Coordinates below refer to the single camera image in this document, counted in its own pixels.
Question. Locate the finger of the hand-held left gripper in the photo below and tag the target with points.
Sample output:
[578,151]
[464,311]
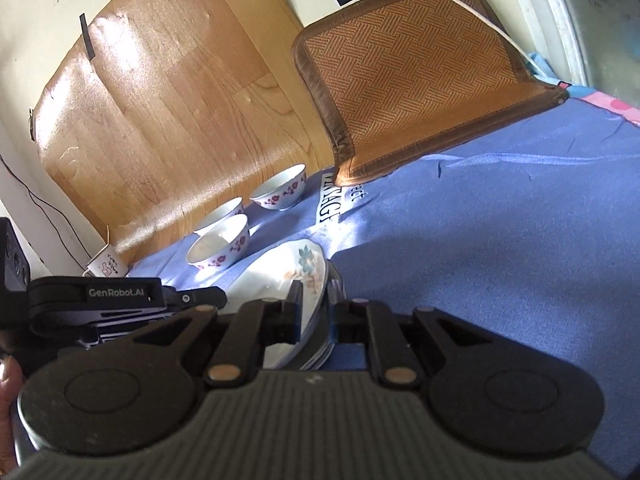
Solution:
[197,298]

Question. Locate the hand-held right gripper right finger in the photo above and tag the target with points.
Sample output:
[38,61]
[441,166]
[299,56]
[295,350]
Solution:
[336,327]

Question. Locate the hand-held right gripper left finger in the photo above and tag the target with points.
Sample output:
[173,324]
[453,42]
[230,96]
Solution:
[289,316]

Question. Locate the white floral plate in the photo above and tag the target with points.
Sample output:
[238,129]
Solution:
[280,270]
[340,285]
[327,285]

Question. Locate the white bowl red flowers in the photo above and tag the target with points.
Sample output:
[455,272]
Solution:
[220,245]
[217,212]
[280,187]

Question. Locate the person's left hand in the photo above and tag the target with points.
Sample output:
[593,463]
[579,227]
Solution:
[9,410]

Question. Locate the white enamel mug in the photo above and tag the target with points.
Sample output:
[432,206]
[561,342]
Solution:
[106,264]

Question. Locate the blue printed tablecloth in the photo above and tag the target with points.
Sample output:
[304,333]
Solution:
[475,240]

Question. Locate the white window frame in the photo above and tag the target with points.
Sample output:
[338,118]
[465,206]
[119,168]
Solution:
[560,15]

